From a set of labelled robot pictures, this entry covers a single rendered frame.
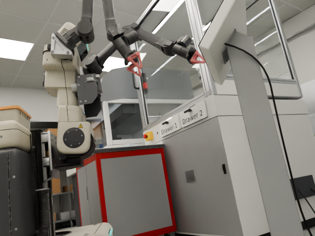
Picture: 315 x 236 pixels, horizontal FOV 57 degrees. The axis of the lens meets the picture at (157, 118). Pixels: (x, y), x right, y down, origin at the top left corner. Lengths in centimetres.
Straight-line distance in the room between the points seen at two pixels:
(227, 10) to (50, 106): 551
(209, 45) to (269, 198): 67
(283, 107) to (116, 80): 170
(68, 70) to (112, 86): 151
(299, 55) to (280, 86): 292
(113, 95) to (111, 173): 115
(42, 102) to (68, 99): 487
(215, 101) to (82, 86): 84
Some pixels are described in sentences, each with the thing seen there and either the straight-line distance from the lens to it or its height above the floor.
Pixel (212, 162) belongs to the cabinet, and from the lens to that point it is 191.
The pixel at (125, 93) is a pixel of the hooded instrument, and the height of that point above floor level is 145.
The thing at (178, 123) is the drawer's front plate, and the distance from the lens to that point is 215.
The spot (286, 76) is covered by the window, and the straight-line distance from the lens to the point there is 255.
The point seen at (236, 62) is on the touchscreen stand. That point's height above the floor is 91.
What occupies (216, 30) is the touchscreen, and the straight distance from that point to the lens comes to 125.
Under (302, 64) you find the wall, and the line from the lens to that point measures 526.
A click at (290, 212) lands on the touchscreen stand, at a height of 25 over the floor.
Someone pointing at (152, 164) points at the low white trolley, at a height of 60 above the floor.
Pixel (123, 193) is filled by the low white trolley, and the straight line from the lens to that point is 213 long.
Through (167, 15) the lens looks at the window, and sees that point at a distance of 245.
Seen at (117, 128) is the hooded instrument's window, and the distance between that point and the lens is 298.
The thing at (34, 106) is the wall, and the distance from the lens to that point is 637.
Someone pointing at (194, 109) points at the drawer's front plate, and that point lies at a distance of 199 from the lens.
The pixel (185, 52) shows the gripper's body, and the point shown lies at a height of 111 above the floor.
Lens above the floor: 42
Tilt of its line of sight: 14 degrees up
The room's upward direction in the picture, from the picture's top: 9 degrees counter-clockwise
